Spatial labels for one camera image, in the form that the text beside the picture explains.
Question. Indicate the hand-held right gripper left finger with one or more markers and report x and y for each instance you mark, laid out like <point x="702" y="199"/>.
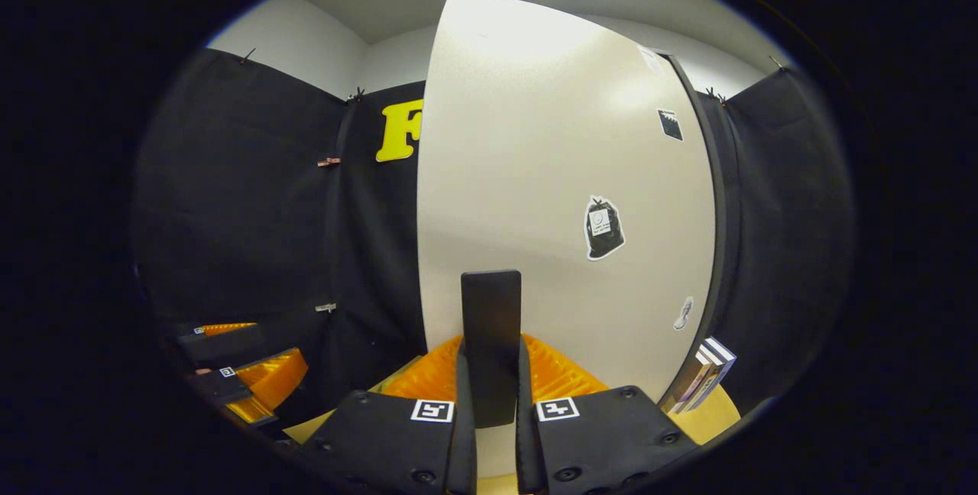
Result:
<point x="464" y="464"/>

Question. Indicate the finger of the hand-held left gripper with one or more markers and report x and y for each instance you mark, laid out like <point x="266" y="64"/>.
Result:
<point x="221" y="388"/>
<point x="221" y="346"/>

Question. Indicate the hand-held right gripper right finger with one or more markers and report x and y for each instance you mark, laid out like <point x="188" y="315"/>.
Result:
<point x="526" y="457"/>

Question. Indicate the beige cabinet door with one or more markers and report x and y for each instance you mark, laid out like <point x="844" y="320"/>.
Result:
<point x="535" y="136"/>

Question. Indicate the dark grey cabinet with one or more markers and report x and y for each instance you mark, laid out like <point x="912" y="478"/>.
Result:
<point x="722" y="197"/>

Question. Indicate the black backdrop cloth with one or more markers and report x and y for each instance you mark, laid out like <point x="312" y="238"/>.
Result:
<point x="229" y="212"/>

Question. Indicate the book with pink spine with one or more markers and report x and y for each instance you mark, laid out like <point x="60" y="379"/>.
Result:
<point x="684" y="392"/>

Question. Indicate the book with white spine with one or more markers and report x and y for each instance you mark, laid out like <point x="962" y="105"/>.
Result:
<point x="699" y="384"/>

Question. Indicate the pink cloth clip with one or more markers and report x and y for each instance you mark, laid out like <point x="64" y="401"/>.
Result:
<point x="328" y="162"/>

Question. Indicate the book with blue spine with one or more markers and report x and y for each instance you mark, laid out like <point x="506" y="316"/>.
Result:
<point x="720" y="354"/>

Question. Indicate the black cloth clip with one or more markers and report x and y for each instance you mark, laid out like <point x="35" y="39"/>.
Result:
<point x="714" y="94"/>
<point x="356" y="94"/>
<point x="247" y="56"/>
<point x="776" y="62"/>

